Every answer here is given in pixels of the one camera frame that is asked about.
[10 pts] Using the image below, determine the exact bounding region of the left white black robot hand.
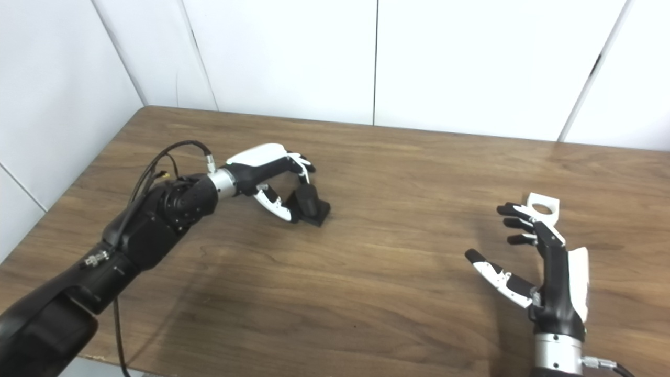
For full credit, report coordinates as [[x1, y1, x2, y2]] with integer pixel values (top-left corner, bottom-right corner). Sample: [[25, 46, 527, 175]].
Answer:
[[225, 143, 317, 223]]

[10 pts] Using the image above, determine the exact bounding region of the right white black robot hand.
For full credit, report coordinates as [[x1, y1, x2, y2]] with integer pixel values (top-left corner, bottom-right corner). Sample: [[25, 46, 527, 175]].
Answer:
[[465, 202, 590, 338]]

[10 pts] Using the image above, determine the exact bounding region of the black peg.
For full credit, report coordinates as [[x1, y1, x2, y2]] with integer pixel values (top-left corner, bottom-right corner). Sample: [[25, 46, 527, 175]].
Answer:
[[287, 184, 331, 227]]

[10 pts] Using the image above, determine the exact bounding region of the white square piece with hole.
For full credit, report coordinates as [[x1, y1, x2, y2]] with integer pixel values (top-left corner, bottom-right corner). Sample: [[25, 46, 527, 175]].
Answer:
[[525, 193, 560, 223]]

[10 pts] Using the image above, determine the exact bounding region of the thick black right wrist cable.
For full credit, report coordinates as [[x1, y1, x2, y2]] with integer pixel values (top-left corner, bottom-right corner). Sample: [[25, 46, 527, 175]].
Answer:
[[581, 356, 637, 377]]

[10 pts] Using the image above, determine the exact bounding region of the thick black wrist cable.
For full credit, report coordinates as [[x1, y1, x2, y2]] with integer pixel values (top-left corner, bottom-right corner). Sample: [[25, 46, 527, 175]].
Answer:
[[79, 140, 216, 377], [581, 356, 637, 377]]

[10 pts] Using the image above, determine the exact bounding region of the thick black left wrist cable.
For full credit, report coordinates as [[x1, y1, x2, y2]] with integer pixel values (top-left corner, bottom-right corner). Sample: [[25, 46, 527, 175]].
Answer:
[[79, 140, 216, 377]]

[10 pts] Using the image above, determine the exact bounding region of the thin left wrist wire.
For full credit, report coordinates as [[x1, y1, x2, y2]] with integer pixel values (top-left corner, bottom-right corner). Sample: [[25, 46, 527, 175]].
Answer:
[[152, 153, 181, 184]]

